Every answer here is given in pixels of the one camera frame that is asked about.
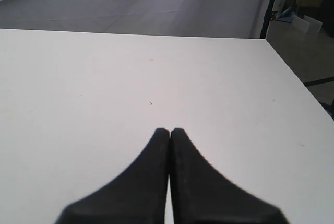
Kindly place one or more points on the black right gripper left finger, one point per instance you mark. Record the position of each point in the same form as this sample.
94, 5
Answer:
137, 195

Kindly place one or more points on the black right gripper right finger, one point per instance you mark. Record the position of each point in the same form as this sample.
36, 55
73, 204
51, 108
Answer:
200, 194

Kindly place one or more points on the grey backdrop cloth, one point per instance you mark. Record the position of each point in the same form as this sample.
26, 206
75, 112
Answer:
189, 18

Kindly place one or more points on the black backdrop stand pole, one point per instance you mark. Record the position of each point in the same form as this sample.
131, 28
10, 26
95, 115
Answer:
267, 19

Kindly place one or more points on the blue object on floor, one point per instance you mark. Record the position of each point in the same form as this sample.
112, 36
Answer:
287, 15

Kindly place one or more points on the white boards on floor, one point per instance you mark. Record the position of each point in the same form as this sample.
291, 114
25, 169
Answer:
307, 25

